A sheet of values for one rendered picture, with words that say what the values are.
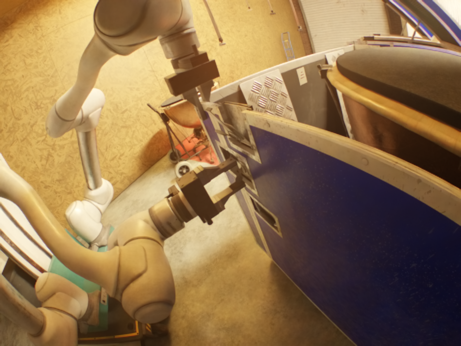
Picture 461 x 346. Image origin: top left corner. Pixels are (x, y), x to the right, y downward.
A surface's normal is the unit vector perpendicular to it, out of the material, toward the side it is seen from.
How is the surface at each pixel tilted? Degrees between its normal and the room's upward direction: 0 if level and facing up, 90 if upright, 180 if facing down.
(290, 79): 90
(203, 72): 100
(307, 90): 90
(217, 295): 0
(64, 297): 80
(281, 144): 90
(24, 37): 90
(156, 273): 58
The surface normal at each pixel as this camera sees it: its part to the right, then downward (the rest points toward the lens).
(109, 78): 0.73, 0.18
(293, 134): -0.82, 0.52
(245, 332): -0.33, -0.76
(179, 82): 0.51, 0.51
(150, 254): 0.40, -0.91
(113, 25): 0.15, 0.61
